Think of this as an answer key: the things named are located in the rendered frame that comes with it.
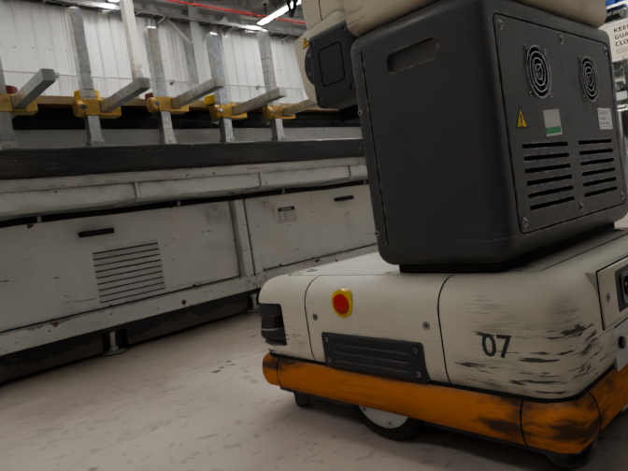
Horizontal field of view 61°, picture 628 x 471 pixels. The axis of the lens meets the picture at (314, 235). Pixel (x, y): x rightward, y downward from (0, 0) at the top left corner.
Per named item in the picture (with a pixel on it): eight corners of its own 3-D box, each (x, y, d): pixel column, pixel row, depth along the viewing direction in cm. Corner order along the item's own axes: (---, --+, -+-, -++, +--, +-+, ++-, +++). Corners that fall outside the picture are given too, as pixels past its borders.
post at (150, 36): (178, 164, 186) (156, 25, 183) (169, 165, 183) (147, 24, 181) (173, 166, 188) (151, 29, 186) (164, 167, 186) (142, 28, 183)
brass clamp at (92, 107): (122, 114, 172) (120, 99, 172) (79, 114, 163) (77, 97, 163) (115, 119, 176) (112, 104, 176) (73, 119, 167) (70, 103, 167)
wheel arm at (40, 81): (57, 84, 132) (54, 66, 132) (43, 83, 130) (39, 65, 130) (12, 121, 164) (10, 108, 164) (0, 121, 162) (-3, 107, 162)
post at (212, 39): (237, 160, 203) (218, 32, 200) (229, 160, 200) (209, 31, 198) (232, 161, 205) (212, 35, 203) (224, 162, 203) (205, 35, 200)
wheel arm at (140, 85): (151, 91, 149) (149, 76, 149) (140, 91, 147) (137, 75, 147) (94, 124, 181) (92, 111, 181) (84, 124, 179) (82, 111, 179)
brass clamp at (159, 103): (190, 110, 189) (188, 96, 188) (154, 110, 180) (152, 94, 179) (181, 114, 193) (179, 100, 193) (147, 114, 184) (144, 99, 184)
